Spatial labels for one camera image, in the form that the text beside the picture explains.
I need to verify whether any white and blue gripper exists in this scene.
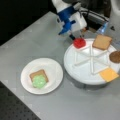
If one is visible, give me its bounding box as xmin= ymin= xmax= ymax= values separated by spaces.
xmin=57 ymin=7 xmax=86 ymax=40

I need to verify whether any red tomato piece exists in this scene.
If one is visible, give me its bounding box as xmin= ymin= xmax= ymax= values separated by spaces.
xmin=73 ymin=38 xmax=86 ymax=49

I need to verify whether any brown toast slice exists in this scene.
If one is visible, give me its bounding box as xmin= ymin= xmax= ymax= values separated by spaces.
xmin=92 ymin=35 xmax=112 ymax=50
xmin=30 ymin=70 xmax=49 ymax=84

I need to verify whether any green lettuce piece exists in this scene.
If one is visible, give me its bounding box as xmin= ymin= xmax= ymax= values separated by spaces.
xmin=32 ymin=75 xmax=46 ymax=88

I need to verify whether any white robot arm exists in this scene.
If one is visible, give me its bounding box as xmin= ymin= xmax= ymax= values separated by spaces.
xmin=51 ymin=0 xmax=87 ymax=40

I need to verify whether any white divided round tray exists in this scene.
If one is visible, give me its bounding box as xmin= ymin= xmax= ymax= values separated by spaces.
xmin=64 ymin=38 xmax=120 ymax=85

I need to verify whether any white paper plate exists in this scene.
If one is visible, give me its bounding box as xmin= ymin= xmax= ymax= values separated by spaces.
xmin=21 ymin=58 xmax=63 ymax=94

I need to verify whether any brown round patty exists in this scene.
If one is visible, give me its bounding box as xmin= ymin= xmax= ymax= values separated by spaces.
xmin=109 ymin=51 xmax=120 ymax=63

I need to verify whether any yellow cheese slice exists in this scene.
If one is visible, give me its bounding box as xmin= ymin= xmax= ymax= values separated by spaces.
xmin=100 ymin=68 xmax=119 ymax=82

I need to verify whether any grey metal frame fixture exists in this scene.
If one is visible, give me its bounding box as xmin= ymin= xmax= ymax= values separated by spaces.
xmin=79 ymin=1 xmax=113 ymax=34

